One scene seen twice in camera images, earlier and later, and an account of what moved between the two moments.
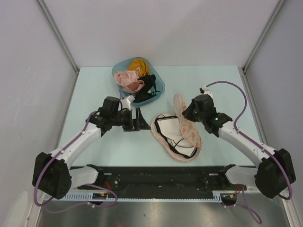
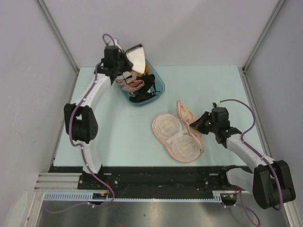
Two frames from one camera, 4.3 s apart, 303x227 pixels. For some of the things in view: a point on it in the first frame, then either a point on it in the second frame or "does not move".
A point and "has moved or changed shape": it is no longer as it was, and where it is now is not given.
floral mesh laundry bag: (191, 128) has moved or changed shape
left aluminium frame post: (49, 19) does not move
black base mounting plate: (138, 179) does not move
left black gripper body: (125, 118) → (122, 64)
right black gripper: (187, 113) → (199, 124)
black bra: (149, 90) does not move
